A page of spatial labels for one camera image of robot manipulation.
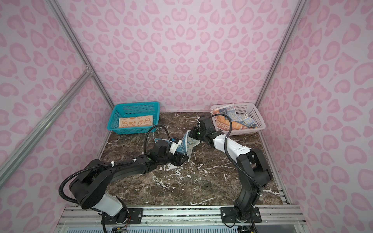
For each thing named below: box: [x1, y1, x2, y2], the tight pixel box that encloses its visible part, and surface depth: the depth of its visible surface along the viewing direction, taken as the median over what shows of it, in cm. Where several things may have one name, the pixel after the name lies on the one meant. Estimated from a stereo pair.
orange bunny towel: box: [118, 115, 154, 129], surface depth 113 cm
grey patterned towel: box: [218, 104, 258, 128], surface depth 112 cm
